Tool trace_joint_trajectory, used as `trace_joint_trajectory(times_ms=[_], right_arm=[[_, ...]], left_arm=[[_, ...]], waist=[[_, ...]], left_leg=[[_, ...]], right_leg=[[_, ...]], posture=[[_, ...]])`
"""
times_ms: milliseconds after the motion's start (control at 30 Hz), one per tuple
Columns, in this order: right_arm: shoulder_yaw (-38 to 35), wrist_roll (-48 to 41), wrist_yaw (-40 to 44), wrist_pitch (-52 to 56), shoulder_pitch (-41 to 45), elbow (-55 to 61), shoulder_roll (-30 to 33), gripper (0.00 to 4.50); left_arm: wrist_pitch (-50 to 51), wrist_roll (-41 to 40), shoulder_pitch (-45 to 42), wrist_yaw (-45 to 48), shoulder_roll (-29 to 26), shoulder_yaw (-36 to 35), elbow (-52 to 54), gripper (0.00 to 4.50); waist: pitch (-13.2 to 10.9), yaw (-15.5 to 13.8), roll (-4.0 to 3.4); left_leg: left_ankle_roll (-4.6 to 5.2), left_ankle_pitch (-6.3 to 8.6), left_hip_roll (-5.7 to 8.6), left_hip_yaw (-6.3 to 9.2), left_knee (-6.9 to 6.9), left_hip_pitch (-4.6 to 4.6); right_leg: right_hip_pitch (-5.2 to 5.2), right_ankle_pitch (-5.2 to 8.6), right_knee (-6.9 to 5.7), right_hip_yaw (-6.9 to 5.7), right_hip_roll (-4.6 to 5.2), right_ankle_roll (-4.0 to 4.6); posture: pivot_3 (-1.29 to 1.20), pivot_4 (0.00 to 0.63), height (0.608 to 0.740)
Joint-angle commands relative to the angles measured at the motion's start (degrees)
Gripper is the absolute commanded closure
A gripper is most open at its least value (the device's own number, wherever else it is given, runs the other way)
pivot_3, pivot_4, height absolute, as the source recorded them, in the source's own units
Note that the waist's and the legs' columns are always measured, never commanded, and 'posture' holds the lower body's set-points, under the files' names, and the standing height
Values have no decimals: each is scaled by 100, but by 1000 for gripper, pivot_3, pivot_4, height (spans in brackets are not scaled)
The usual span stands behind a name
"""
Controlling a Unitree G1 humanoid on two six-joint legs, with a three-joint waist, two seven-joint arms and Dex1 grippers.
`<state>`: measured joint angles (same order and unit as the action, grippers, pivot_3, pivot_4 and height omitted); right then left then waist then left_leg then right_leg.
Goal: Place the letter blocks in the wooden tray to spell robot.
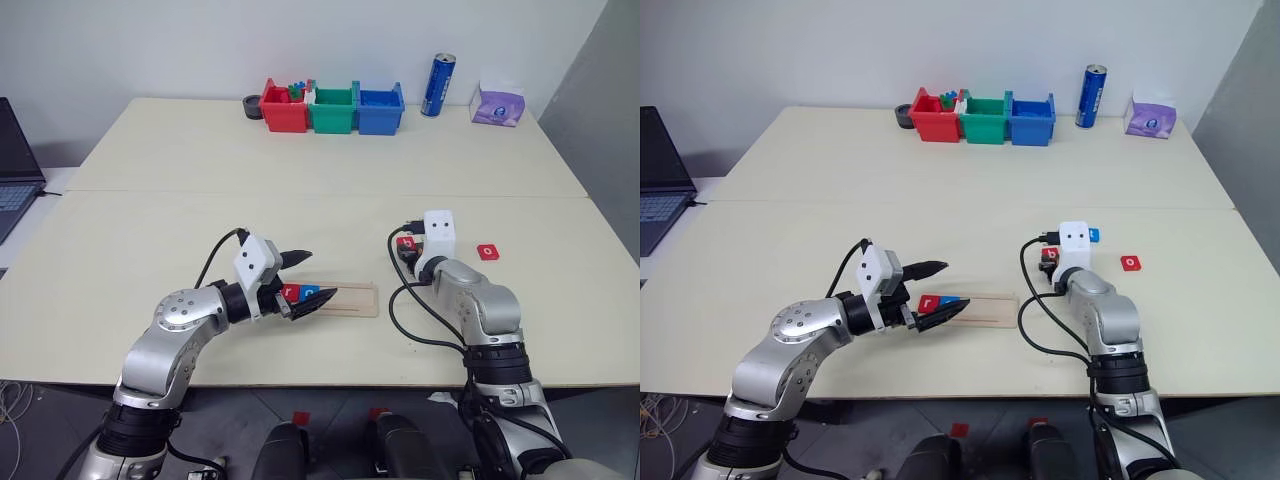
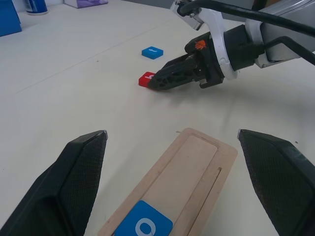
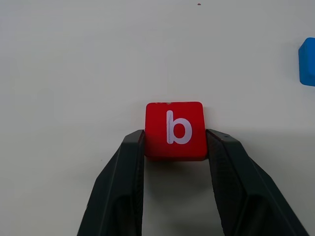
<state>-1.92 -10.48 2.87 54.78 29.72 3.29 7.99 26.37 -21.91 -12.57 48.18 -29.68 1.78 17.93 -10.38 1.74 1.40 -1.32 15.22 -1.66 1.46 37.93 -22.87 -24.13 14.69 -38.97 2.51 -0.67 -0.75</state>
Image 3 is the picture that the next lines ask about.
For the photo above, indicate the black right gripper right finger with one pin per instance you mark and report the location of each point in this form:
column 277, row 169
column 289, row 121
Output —
column 241, row 191

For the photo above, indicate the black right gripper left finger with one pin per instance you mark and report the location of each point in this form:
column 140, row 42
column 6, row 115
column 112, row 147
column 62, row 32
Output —
column 118, row 186

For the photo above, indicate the red letter b block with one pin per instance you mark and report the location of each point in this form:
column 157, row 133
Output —
column 157, row 132

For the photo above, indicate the blue letter t block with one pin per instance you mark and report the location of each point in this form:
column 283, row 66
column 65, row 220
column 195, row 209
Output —
column 308, row 64

